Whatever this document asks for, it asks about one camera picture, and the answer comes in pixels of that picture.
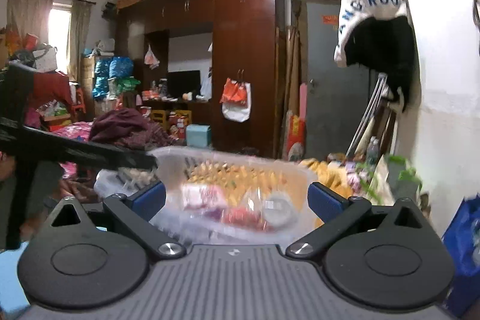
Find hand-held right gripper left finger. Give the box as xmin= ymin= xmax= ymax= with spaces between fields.
xmin=47 ymin=181 xmax=187 ymax=260

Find green and white bag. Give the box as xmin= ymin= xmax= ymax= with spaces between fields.
xmin=382 ymin=155 xmax=423 ymax=201

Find white plastic basket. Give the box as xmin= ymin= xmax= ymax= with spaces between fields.
xmin=150 ymin=147 xmax=320 ymax=244

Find blue bag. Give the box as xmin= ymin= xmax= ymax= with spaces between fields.
xmin=442 ymin=196 xmax=480 ymax=319

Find metal crutch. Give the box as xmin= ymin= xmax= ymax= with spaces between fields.
xmin=345 ymin=73 xmax=389 ymax=156

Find teal box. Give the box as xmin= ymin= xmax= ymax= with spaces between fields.
xmin=186 ymin=124 xmax=211 ymax=148

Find person's left hand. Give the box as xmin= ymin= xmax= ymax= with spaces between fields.
xmin=0 ymin=151 xmax=16 ymax=181

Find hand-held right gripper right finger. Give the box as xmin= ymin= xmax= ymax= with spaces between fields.
xmin=286 ymin=182 xmax=427 ymax=259

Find pile of snack packets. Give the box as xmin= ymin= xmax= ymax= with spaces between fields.
xmin=300 ymin=154 xmax=376 ymax=195

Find red tissue pack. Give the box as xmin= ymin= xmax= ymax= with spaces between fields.
xmin=221 ymin=207 xmax=271 ymax=231

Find white and black jacket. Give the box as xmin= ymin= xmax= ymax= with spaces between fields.
xmin=334 ymin=0 xmax=419 ymax=113

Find orange and white plastic bag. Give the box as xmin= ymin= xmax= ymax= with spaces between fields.
xmin=220 ymin=77 xmax=251 ymax=123

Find beige curtain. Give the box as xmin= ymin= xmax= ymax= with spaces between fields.
xmin=7 ymin=0 xmax=54 ymax=45
xmin=69 ymin=1 xmax=93 ymax=81

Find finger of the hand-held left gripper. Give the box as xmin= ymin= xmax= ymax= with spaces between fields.
xmin=107 ymin=149 xmax=159 ymax=171

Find maroon cloth pile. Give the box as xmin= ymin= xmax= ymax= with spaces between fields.
xmin=89 ymin=108 xmax=178 ymax=150

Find red and yellow sack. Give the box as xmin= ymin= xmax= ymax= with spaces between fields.
xmin=287 ymin=110 xmax=307 ymax=160

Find white plastic packet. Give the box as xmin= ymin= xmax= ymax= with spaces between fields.
xmin=94 ymin=168 xmax=158 ymax=201

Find small white red bag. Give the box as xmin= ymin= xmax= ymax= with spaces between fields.
xmin=144 ymin=44 xmax=160 ymax=70

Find grey metal door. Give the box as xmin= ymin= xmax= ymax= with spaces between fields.
xmin=305 ymin=0 xmax=376 ymax=156

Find red cloth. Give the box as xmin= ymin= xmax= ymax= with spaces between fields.
xmin=32 ymin=72 xmax=74 ymax=108

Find wooden planks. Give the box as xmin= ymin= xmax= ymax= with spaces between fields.
xmin=279 ymin=25 xmax=303 ymax=160

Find yellow stool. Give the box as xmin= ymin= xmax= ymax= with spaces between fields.
xmin=152 ymin=110 xmax=169 ymax=129

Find brown wooden wardrobe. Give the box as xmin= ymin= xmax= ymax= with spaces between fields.
xmin=116 ymin=0 xmax=286 ymax=158

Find blue plastic sacks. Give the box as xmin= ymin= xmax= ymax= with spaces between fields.
xmin=94 ymin=57 xmax=134 ymax=100

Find white hanging bag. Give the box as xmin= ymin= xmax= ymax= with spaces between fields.
xmin=200 ymin=67 xmax=213 ymax=98

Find pink patterned blanket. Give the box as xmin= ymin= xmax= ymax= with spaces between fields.
xmin=52 ymin=121 xmax=94 ymax=143

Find blue table cover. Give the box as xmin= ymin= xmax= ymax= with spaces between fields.
xmin=0 ymin=249 xmax=31 ymax=310

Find black television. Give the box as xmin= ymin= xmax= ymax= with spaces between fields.
xmin=167 ymin=70 xmax=202 ymax=98

